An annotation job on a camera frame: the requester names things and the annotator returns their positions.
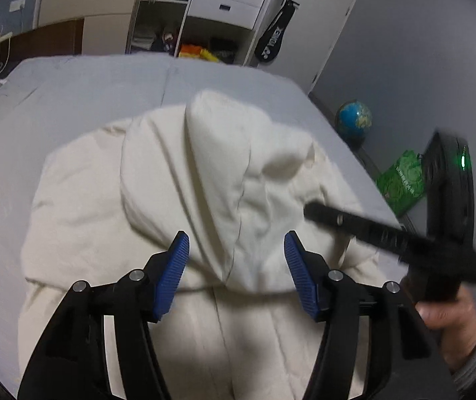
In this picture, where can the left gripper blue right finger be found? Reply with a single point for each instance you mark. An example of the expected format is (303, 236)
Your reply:
(303, 281)

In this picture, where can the white wardrobe door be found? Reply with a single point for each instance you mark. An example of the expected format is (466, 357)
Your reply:
(309, 40)

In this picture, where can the light blue bed quilt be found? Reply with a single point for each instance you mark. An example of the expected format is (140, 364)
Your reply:
(46, 103)

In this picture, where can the cream puffer jacket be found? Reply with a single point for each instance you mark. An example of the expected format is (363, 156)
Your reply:
(236, 182)

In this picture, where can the white wall socket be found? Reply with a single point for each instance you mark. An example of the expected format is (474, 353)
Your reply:
(16, 5)

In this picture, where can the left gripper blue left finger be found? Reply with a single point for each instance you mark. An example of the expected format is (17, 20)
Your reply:
(171, 266)

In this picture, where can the brown wooden headboard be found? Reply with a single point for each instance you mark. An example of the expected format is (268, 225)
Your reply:
(64, 38)

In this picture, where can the green shopping bag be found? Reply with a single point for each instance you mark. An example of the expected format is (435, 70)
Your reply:
(402, 184)

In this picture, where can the black Yonex racket bag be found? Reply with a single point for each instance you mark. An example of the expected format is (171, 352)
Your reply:
(268, 46)

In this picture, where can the yellow orange folded clothes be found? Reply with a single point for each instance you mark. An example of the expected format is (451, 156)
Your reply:
(197, 52)

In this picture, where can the blue desk globe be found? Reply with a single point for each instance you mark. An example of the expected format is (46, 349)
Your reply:
(353, 121)

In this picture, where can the open wardrobe shelving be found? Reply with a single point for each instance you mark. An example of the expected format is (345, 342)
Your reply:
(228, 30)

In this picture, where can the person's right hand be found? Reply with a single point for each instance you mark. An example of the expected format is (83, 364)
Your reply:
(456, 322)

